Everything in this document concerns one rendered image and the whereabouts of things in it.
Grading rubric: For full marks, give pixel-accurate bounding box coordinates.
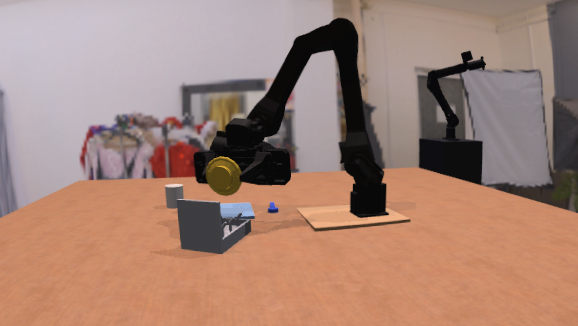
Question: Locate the light blue flat mat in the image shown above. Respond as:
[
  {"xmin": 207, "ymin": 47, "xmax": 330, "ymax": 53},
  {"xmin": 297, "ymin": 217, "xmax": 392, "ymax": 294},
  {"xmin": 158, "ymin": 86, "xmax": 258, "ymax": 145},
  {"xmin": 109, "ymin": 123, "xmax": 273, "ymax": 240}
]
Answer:
[{"xmin": 220, "ymin": 202, "xmax": 255, "ymax": 219}]

